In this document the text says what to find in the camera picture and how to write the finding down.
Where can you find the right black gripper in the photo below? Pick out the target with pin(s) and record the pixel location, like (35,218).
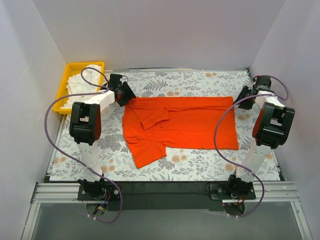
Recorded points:
(244,97)

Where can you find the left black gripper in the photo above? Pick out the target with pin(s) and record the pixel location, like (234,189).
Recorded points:
(126,93)

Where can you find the orange t shirt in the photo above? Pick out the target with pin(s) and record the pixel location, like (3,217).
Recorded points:
(151,124)

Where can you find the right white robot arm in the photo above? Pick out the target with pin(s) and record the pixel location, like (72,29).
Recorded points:
(271,130)

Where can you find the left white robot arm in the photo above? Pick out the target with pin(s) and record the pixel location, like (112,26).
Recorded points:
(86,123)

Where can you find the white t shirt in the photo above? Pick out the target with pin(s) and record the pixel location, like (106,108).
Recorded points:
(76,85)

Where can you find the floral table mat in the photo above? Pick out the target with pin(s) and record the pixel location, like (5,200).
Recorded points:
(179,164)

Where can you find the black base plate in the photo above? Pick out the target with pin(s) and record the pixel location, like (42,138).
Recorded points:
(161,195)

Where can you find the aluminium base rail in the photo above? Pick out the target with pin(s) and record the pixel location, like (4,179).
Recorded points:
(274,191)

